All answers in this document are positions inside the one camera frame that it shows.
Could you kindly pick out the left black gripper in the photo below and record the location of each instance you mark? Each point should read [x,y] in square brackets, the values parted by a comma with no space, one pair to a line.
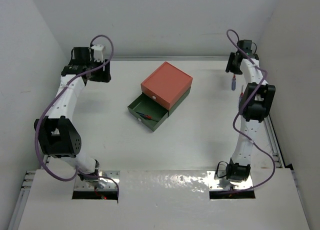
[104,76]

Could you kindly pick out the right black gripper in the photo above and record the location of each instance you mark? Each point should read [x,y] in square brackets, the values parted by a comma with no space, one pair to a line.
[231,67]

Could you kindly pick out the blue screwdriver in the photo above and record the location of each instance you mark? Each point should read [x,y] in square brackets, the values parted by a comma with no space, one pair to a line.
[233,83]
[147,117]
[241,96]

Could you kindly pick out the orange drawer box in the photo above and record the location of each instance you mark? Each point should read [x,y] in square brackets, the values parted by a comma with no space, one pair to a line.
[166,85]

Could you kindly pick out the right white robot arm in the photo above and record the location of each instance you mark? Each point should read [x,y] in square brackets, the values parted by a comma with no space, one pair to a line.
[256,100]

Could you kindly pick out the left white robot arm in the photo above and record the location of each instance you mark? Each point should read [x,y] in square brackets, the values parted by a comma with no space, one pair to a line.
[57,137]

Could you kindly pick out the white front cover board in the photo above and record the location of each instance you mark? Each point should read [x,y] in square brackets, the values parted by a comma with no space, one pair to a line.
[164,200]

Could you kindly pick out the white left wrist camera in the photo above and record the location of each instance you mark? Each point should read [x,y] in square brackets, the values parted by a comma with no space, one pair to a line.
[98,51]

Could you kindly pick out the aluminium table frame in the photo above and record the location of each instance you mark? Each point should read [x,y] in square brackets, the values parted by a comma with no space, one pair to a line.
[195,137]

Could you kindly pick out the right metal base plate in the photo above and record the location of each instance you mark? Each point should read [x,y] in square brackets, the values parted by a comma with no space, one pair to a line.
[215,183]

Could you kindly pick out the metal base plate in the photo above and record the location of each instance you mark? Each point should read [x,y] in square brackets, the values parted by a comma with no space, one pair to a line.
[96,181]
[215,183]

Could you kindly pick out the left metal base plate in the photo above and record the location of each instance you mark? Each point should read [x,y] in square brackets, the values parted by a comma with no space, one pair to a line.
[96,181]

